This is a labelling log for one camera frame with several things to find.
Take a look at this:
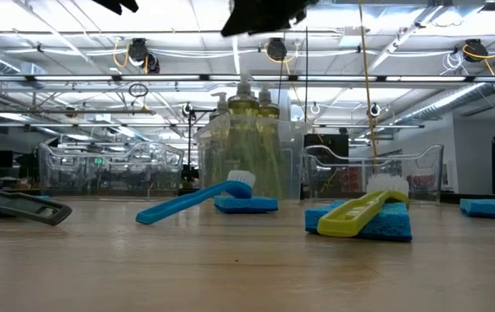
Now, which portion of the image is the blue dish brush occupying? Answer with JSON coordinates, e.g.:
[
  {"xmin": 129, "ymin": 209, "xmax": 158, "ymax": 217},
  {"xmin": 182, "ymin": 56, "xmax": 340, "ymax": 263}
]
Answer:
[{"xmin": 135, "ymin": 170, "xmax": 257, "ymax": 226}]

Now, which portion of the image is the grey dish brush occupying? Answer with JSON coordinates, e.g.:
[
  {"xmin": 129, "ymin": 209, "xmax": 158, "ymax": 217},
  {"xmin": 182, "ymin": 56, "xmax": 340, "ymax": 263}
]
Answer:
[{"xmin": 0, "ymin": 180, "xmax": 74, "ymax": 227}]

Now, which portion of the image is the lime green dish brush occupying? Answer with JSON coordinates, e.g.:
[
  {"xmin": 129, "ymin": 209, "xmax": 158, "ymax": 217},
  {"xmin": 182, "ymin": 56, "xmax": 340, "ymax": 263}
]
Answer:
[{"xmin": 316, "ymin": 173, "xmax": 412, "ymax": 238}]

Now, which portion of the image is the tall clear plastic bin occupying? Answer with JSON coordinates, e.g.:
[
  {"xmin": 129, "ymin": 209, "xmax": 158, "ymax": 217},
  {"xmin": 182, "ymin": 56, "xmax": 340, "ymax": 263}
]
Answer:
[{"xmin": 193, "ymin": 113, "xmax": 312, "ymax": 204}]

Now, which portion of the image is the low clear plastic bin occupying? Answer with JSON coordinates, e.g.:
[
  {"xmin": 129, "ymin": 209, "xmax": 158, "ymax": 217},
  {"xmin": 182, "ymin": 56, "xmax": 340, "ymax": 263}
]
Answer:
[
  {"xmin": 303, "ymin": 144, "xmax": 445, "ymax": 204},
  {"xmin": 37, "ymin": 141, "xmax": 185, "ymax": 197}
]

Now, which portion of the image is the black ceiling cable reel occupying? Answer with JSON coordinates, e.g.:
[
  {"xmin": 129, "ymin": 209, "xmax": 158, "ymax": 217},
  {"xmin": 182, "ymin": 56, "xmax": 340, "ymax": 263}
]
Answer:
[
  {"xmin": 127, "ymin": 37, "xmax": 162, "ymax": 75},
  {"xmin": 462, "ymin": 37, "xmax": 490, "ymax": 64},
  {"xmin": 265, "ymin": 36, "xmax": 290, "ymax": 62}
]

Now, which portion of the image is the yellow hanging cable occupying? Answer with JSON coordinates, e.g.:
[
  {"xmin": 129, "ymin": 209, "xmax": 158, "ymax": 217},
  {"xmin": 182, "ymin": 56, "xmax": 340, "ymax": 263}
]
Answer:
[{"xmin": 357, "ymin": 0, "xmax": 381, "ymax": 174}]

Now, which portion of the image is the white wall-mounted box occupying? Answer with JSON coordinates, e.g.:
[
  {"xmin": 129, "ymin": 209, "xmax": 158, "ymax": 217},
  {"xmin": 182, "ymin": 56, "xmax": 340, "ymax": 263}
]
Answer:
[{"xmin": 441, "ymin": 159, "xmax": 453, "ymax": 189}]

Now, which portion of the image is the black aluminium table frame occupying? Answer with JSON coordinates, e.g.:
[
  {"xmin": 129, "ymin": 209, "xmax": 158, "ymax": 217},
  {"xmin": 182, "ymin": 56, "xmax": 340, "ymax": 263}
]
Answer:
[{"xmin": 0, "ymin": 186, "xmax": 495, "ymax": 205}]

